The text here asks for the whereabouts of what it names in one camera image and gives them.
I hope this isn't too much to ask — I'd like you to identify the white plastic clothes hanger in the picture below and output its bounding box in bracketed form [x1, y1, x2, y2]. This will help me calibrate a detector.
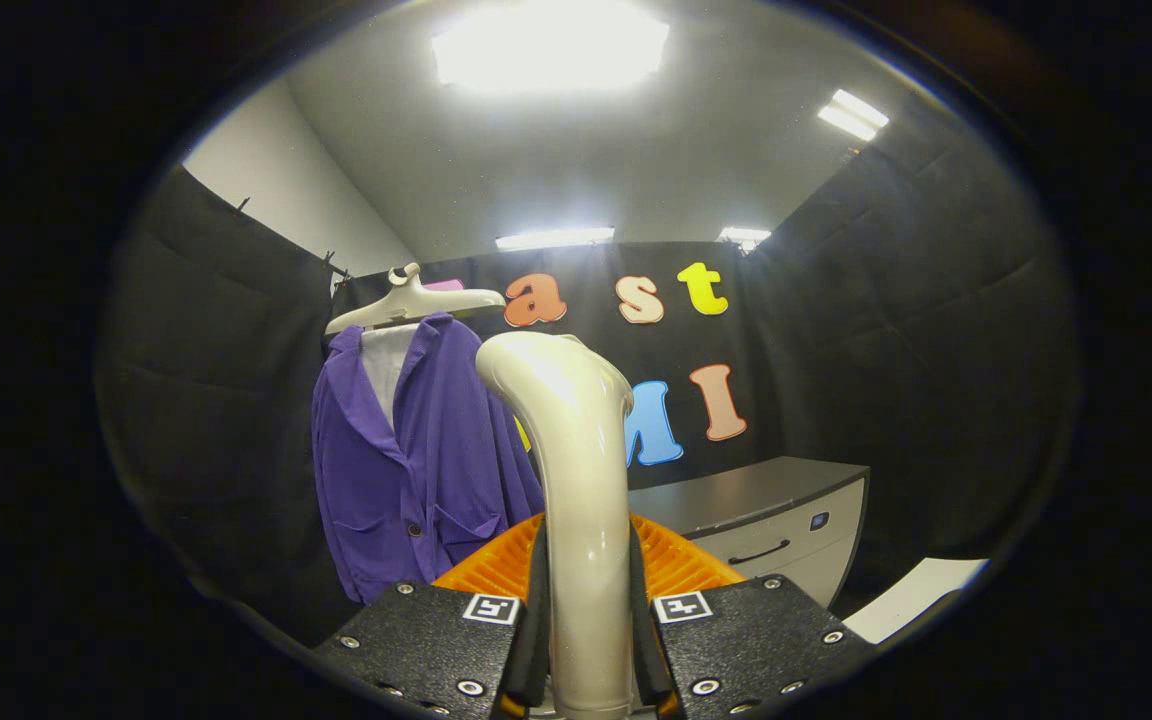
[324, 262, 507, 336]

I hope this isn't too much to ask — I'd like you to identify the purple corduroy jacket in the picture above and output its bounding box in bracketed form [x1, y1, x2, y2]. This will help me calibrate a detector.
[312, 313, 546, 604]

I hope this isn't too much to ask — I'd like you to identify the large square ceiling light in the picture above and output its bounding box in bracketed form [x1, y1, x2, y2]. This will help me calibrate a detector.
[431, 0, 672, 97]

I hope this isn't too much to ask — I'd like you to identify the white garment steamer head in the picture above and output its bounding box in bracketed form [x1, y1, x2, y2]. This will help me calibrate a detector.
[476, 331, 637, 720]

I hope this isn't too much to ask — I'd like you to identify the long ceiling light panel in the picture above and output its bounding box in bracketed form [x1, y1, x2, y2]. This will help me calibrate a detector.
[494, 227, 617, 252]

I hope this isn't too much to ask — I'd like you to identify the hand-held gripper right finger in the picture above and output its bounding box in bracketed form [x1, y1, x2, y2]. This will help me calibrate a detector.
[629, 512, 877, 720]

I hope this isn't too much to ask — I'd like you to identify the white flat panel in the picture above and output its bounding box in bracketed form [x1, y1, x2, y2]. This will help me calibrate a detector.
[841, 557, 990, 645]

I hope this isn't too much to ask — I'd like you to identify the double strip ceiling light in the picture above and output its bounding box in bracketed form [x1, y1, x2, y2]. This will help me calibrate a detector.
[816, 88, 892, 144]

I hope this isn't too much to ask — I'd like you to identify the grey cabinet with dark top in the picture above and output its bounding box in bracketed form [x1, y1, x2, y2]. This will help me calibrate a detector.
[626, 456, 872, 611]

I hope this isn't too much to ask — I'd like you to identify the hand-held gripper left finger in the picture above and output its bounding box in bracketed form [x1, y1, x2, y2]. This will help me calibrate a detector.
[314, 512, 550, 720]

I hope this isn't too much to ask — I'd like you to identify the white ironing backing board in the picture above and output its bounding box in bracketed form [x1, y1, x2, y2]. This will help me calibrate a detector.
[361, 324, 419, 433]

